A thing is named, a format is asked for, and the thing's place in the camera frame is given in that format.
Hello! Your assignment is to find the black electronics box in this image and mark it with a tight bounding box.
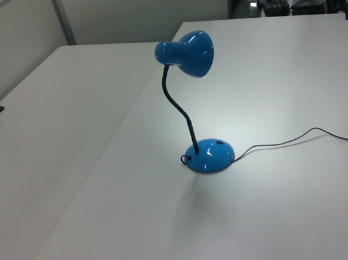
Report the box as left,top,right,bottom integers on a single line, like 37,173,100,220
287,0,330,18

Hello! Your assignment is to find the dark device with green part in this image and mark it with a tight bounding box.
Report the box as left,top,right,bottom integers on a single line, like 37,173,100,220
260,0,291,19

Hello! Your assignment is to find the blue gooseneck desk lamp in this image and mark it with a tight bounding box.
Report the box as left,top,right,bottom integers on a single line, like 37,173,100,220
151,27,237,179

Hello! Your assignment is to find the thin black lamp cord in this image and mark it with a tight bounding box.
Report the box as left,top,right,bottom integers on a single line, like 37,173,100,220
178,123,348,170

